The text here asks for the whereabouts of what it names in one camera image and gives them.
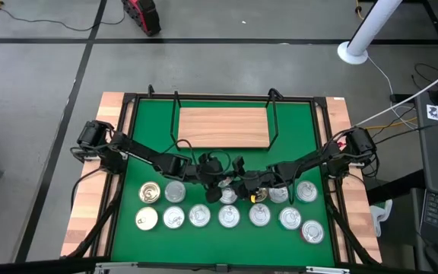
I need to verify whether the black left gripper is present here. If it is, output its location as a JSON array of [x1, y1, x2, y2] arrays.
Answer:
[[197, 169, 228, 204]]

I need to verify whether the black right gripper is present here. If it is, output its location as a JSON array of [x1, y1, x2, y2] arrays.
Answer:
[[236, 170, 277, 203]]

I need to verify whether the green albacore tuna can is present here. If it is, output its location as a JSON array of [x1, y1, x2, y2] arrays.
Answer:
[[217, 204, 241, 229], [248, 202, 271, 228]]

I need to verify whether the tall plain silver can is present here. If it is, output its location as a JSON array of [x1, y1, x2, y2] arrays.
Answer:
[[164, 180, 186, 203]]

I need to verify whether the green table mat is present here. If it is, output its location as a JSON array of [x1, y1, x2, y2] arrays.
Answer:
[[111, 99, 336, 267]]

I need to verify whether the white plastic clamp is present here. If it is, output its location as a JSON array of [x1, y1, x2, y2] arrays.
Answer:
[[370, 199, 394, 237]]

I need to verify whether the red and black tool case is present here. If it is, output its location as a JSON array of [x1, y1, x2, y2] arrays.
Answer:
[[121, 0, 162, 37]]

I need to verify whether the white pole with round base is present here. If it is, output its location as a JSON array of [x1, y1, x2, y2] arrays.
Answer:
[[336, 0, 403, 65]]

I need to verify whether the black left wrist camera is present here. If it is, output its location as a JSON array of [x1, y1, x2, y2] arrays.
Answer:
[[198, 151, 223, 172]]

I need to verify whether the wooden shelf with black frame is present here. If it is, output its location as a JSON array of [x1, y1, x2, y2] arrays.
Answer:
[[169, 88, 285, 152]]

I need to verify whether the silver aluminium bracket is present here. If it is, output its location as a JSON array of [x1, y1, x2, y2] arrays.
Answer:
[[305, 266, 351, 274], [94, 261, 138, 274]]

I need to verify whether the black metal table frame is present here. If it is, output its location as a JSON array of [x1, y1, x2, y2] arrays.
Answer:
[[62, 84, 382, 268]]

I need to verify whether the thick white cable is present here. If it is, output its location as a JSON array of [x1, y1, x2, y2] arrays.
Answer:
[[351, 60, 438, 129]]

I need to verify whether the thin white cable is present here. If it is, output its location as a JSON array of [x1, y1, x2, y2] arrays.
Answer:
[[366, 56, 420, 130]]

